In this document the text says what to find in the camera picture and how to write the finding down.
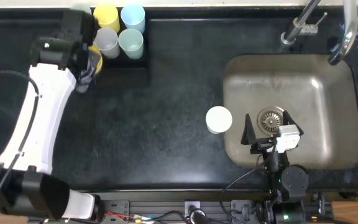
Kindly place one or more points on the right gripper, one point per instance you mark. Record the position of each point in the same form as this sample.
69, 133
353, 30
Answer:
261, 147

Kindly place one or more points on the yellow cup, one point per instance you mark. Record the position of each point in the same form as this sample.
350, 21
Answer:
99, 67
107, 17

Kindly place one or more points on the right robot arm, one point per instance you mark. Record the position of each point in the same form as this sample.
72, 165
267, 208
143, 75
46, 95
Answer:
294, 180

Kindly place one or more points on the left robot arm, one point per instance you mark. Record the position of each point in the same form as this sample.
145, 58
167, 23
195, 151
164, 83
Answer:
42, 118

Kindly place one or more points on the white cup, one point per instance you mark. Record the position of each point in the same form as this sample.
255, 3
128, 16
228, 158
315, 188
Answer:
218, 119

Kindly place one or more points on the steel sink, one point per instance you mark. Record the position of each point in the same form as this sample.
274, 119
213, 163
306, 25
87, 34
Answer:
315, 102

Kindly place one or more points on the steel tap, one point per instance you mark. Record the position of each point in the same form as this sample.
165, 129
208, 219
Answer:
291, 31

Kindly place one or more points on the black tray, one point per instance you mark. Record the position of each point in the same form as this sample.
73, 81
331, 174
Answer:
126, 74

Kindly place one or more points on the blue cup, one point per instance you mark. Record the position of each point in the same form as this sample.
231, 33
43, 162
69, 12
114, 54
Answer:
133, 17

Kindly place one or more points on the grey cup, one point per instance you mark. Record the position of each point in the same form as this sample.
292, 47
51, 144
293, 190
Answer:
107, 42

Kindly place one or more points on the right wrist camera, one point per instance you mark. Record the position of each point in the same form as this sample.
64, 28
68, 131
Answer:
287, 138

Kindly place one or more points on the mounting rail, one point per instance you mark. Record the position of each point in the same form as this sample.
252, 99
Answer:
160, 208

